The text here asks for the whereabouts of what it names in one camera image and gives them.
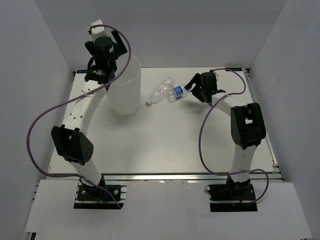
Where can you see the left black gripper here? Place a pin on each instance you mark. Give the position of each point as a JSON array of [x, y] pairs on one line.
[[119, 49]]

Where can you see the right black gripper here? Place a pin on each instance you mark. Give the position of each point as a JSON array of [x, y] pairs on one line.
[[195, 79]]

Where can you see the clear bottle blue cap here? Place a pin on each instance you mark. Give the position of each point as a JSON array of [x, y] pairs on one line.
[[177, 93]]

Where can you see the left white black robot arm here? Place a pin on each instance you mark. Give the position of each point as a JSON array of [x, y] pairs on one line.
[[70, 139]]

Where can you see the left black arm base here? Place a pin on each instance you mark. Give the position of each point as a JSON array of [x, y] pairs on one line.
[[86, 199]]

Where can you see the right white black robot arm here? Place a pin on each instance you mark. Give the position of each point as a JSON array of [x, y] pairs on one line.
[[247, 125]]

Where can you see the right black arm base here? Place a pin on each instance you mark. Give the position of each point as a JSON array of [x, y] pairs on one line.
[[231, 197]]

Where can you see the white octagonal plastic bin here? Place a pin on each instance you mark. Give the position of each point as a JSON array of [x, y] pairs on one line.
[[124, 94]]

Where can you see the clear crushed bottle no label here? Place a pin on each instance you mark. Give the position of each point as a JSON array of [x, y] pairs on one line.
[[160, 92]]

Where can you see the right blue table sticker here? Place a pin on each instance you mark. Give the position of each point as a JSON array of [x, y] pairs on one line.
[[236, 69]]

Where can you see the blue table sticker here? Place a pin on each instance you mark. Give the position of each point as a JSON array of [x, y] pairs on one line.
[[81, 71], [236, 69]]

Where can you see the left blue table sticker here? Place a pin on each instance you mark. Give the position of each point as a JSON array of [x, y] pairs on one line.
[[81, 71]]

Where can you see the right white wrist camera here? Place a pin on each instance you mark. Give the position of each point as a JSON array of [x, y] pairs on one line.
[[216, 75]]

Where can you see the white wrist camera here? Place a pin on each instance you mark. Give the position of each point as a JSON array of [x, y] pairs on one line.
[[98, 31], [216, 75]]

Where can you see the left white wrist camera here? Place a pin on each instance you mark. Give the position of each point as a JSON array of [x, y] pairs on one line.
[[98, 31]]

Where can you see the aluminium table frame rail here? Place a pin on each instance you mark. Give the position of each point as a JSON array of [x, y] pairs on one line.
[[183, 140]]

